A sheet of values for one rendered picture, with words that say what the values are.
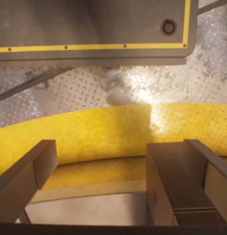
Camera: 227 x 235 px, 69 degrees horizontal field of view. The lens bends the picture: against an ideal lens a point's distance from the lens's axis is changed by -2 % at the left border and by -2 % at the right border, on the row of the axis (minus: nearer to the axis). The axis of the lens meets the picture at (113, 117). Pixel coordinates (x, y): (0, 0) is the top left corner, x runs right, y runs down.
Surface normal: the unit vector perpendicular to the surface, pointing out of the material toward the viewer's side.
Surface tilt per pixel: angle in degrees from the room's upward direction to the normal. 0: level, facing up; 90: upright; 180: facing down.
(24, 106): 0
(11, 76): 0
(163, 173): 90
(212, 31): 0
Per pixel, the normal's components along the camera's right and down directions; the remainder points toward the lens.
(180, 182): -0.06, -0.97
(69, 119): -0.03, 0.25
